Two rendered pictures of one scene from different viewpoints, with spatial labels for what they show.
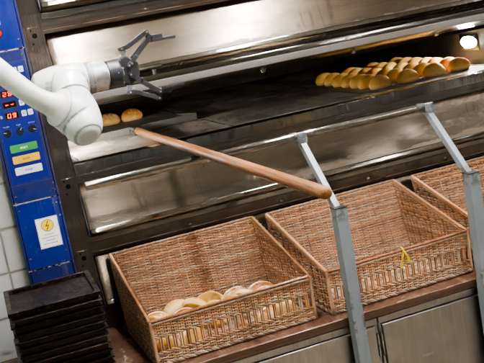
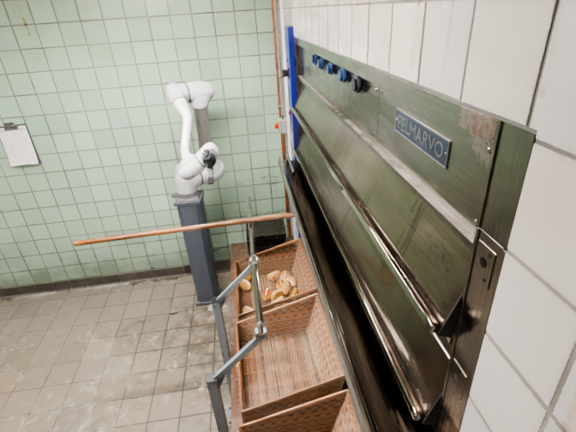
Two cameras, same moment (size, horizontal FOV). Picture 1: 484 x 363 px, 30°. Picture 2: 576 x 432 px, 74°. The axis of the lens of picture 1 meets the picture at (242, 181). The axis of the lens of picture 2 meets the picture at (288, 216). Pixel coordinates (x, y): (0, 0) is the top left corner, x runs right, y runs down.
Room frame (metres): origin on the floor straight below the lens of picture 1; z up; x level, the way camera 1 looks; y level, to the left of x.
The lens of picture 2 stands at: (3.43, -1.70, 2.25)
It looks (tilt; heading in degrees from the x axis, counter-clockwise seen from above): 29 degrees down; 102
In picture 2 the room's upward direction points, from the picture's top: 4 degrees counter-clockwise
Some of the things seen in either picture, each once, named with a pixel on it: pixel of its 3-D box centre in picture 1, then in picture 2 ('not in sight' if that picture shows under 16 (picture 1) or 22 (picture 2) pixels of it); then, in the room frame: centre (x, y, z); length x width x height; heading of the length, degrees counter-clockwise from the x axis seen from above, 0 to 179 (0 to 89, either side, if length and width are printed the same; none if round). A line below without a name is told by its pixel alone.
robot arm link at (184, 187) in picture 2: not in sight; (186, 177); (2.15, 0.80, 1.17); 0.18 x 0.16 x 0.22; 43
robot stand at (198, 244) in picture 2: not in sight; (200, 250); (2.15, 0.79, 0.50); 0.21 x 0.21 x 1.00; 13
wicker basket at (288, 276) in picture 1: (209, 284); (273, 282); (2.92, 0.17, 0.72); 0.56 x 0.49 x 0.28; 108
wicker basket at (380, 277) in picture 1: (365, 240); (285, 356); (3.10, -0.40, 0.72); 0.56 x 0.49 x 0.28; 109
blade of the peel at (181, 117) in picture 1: (122, 127); not in sight; (3.79, 0.45, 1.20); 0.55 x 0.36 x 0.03; 109
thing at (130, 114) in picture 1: (131, 114); not in sight; (4.12, 0.44, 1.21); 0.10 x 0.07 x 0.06; 108
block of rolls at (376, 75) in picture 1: (389, 71); not in sight; (3.94, -0.72, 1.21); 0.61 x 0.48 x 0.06; 17
